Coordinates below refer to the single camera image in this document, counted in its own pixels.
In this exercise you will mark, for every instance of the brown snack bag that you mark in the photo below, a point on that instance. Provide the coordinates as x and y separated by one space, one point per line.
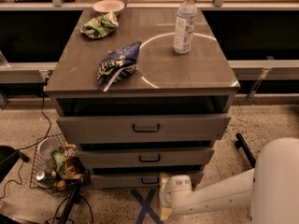
68 164

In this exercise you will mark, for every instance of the metal can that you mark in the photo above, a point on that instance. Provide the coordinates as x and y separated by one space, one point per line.
44 178

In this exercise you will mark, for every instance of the clear cup in basket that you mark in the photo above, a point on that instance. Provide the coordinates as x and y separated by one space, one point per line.
46 147

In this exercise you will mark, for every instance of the black stand base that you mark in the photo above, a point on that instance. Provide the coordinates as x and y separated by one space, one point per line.
241 143

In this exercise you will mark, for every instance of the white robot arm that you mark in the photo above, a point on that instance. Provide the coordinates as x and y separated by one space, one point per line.
270 189

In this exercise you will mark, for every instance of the green chip bag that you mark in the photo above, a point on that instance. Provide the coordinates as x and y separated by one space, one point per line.
100 27

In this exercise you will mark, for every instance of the grey drawer cabinet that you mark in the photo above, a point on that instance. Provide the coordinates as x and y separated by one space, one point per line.
200 82

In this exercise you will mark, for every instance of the grey drawer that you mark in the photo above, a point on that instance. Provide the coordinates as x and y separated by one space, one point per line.
133 180
129 158
143 129

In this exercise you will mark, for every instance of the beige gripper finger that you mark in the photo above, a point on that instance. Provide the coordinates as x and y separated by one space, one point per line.
165 207

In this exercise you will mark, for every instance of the black tripod leg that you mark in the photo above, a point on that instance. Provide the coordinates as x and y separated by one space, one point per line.
64 209

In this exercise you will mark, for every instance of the blue tape cross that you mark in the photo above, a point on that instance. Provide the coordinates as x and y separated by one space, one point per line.
146 209

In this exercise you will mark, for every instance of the wire basket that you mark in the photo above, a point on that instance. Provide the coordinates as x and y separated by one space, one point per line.
49 166

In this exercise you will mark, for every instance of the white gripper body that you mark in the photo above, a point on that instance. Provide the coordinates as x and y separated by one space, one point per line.
176 187

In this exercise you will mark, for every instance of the blue chip bag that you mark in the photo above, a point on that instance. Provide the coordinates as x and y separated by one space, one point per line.
118 65

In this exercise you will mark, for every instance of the white bowl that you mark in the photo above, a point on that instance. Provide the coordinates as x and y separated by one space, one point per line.
105 6

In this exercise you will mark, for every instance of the clear plastic water bottle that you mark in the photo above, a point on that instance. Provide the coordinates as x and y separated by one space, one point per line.
184 28

